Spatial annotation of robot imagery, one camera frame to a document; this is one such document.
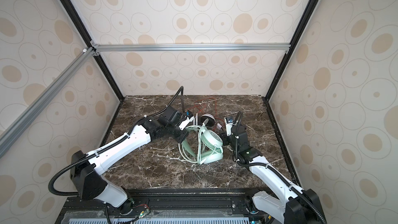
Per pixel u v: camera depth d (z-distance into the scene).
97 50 0.92
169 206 0.74
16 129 0.53
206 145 0.65
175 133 0.66
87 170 0.40
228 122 0.70
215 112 1.12
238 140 0.59
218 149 0.65
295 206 0.39
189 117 0.71
